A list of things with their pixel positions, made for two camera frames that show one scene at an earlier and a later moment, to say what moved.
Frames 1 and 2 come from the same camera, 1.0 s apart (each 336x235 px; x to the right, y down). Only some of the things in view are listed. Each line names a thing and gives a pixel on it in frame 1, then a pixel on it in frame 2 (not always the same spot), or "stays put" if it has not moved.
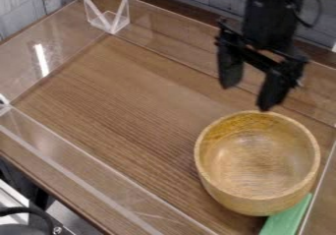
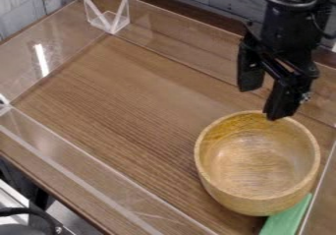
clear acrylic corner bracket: [108, 21] stays put
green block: [285, 222] stays put
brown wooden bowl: [257, 160] stays put
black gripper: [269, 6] to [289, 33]
